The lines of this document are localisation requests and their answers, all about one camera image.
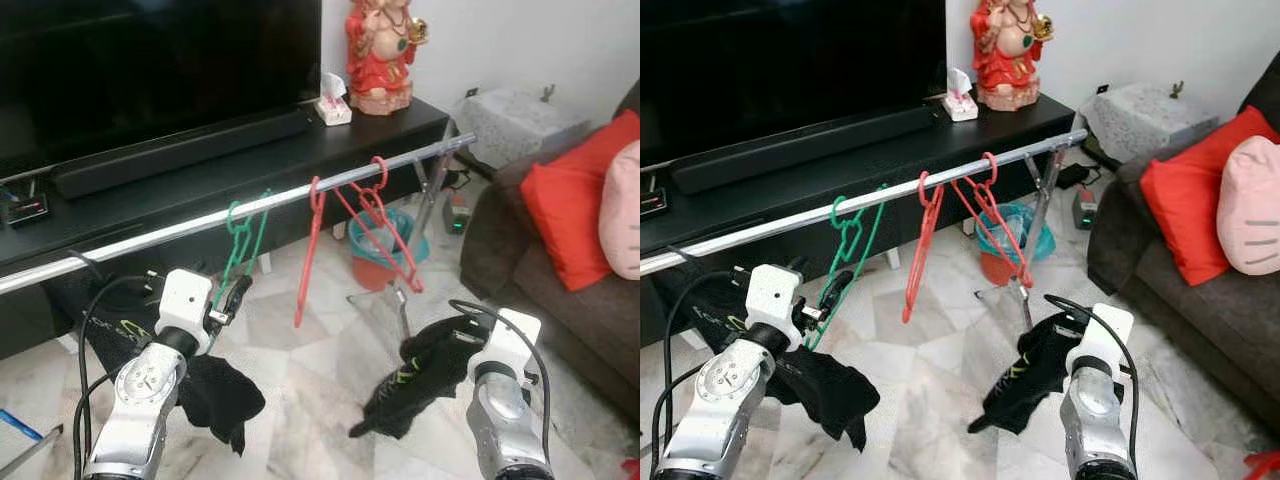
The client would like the green plastic clothes hanger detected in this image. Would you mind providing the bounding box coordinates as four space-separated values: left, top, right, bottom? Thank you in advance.
212 190 273 311
805 184 889 351

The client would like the black garment with green print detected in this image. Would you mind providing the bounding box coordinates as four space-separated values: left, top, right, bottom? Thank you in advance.
966 310 1086 436
348 315 491 441

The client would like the silver metal clothes rack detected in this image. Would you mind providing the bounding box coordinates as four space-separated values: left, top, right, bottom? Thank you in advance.
0 133 479 341
640 128 1091 331

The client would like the red bin with teal bag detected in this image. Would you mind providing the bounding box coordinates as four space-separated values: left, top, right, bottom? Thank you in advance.
975 200 1056 289
348 205 431 293

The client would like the dark brown fabric sofa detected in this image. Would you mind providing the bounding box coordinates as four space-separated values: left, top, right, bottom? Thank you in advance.
1085 50 1280 441
460 80 640 421

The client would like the black television cabinet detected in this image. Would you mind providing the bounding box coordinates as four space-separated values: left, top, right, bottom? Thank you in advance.
640 92 1076 351
0 95 451 361

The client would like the black power strip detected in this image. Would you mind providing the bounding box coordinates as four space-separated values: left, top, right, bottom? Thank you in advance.
444 190 474 235
1072 185 1101 231

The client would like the black soundbar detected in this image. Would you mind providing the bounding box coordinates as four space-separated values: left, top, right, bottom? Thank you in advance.
670 105 939 196
52 108 313 200

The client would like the red cushion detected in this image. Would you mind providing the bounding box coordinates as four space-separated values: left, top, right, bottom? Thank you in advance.
518 108 640 293
1140 104 1280 288

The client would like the pink cat face cushion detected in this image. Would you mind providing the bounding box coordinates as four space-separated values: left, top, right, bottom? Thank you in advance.
598 140 640 281
1215 135 1280 277

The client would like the pink white tissue box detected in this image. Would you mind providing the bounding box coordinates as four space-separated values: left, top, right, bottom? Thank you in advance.
942 67 981 123
314 72 354 127

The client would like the black flat screen television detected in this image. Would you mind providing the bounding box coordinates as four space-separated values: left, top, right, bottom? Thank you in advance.
640 0 948 171
0 0 323 171

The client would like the red gold figure statue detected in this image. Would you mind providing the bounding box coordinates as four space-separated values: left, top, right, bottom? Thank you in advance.
970 0 1056 112
344 0 431 116

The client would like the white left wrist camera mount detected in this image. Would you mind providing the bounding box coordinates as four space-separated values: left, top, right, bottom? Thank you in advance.
157 268 214 356
745 263 806 351

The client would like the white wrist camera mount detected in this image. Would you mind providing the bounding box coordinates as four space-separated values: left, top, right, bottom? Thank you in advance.
482 308 543 386
1065 303 1136 381
157 268 214 356
745 263 806 351

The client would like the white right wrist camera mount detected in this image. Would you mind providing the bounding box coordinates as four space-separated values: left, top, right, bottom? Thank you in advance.
482 308 543 386
1065 303 1136 381

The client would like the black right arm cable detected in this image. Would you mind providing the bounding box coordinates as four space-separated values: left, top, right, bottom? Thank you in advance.
1043 293 1141 451
447 298 554 461

